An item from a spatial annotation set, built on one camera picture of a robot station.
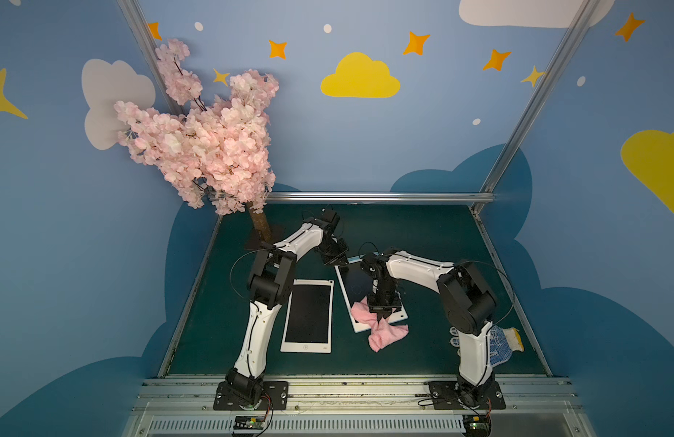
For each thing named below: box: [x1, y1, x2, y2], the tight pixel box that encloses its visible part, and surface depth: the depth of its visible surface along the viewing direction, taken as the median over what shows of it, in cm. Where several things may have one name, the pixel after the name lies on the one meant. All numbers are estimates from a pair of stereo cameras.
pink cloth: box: [350, 296, 409, 353], surface depth 84 cm
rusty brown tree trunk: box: [245, 201, 272, 242], surface depth 103 cm
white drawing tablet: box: [280, 278, 335, 355], surface depth 88 cm
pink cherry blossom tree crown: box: [113, 38, 280, 216], surface depth 65 cm
